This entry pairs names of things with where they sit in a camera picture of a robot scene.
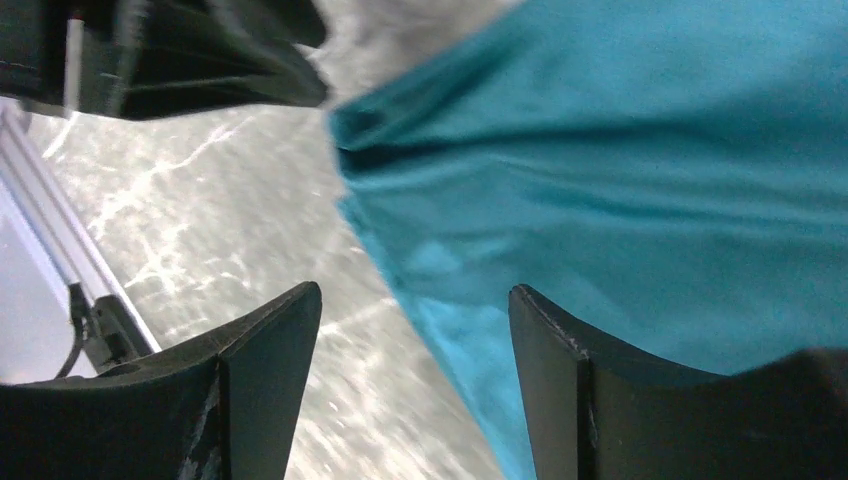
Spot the aluminium frame rail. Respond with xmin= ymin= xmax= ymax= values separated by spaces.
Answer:
xmin=1 ymin=98 xmax=161 ymax=384

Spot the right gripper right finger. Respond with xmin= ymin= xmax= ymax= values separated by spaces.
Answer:
xmin=508 ymin=285 xmax=847 ymax=480

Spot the teal cloth napkin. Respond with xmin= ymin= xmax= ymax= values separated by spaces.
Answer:
xmin=329 ymin=1 xmax=847 ymax=479

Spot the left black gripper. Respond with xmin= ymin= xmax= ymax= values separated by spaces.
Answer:
xmin=1 ymin=1 xmax=328 ymax=120

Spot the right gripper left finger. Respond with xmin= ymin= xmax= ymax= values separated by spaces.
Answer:
xmin=1 ymin=281 xmax=322 ymax=479

